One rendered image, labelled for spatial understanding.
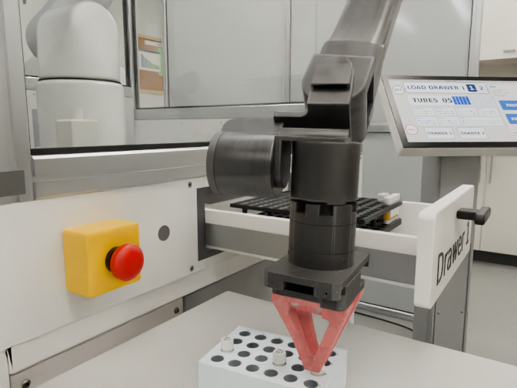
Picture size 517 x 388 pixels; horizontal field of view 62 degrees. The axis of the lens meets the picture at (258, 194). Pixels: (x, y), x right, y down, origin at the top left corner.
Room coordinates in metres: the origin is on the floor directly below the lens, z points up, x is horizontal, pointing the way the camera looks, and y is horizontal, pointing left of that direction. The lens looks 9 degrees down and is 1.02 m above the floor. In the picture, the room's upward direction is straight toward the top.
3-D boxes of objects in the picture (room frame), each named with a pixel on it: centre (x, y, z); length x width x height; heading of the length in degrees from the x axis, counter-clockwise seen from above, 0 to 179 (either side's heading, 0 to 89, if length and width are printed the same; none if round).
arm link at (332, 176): (0.37, -0.05, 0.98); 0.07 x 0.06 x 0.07; 73
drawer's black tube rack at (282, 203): (0.69, -0.10, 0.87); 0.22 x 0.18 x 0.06; 56
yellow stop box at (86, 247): (0.47, 0.17, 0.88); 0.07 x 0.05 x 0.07; 146
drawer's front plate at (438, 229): (0.58, -0.26, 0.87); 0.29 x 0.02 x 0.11; 146
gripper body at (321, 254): (0.36, -0.05, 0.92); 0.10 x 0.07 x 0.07; 153
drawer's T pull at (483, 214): (0.56, -0.28, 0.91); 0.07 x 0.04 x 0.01; 146
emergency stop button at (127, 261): (0.45, 0.15, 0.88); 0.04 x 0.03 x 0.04; 146
